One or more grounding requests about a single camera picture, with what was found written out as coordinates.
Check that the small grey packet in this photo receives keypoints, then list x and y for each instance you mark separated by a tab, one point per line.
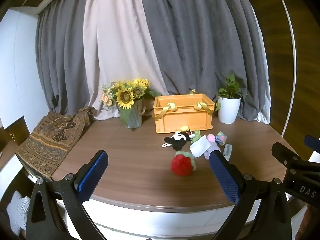
228	151

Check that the orange plastic crate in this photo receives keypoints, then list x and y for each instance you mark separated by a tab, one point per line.
183	121

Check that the white wardrobe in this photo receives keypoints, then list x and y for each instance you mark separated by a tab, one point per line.
17	67

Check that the pastel printed cloth pouch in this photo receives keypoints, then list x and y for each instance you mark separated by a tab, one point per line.
221	137

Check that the grey ribbed vase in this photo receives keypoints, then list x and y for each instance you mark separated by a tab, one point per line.
132	117

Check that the white curved rail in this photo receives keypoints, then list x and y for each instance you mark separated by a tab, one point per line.
292	55

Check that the red strawberry plush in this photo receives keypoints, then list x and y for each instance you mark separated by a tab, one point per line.
181	165

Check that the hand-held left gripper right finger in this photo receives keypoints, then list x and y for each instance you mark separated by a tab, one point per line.
225	177

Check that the white knitted cloth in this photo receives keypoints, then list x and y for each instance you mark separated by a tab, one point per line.
18	210

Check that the brown patterned cloth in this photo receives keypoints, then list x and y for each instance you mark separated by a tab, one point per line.
50	140

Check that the black and white mouse plush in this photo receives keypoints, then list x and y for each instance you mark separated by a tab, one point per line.
178	140

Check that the white sheer curtain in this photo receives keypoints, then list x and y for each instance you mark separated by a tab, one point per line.
265	100

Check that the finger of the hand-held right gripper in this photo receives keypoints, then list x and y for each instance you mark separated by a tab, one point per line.
313	143
285	152

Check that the brown burlap bag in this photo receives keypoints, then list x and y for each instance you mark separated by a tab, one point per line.
148	106

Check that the pink ball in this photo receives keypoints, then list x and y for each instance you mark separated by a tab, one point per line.
210	138

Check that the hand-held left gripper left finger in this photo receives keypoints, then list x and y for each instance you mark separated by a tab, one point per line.
93	175

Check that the green plush toy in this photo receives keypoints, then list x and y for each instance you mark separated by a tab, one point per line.
196	135

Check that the sunflower bouquet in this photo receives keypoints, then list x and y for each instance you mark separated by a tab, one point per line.
125	96

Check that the green plant in white pot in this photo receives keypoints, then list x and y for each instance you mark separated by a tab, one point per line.
228	110

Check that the pale pink curtain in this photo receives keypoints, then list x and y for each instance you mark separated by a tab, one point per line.
120	42

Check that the white cloth pouch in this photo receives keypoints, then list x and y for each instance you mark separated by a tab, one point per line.
200	146

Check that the grey curtain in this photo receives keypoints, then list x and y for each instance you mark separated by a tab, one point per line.
62	62
200	42

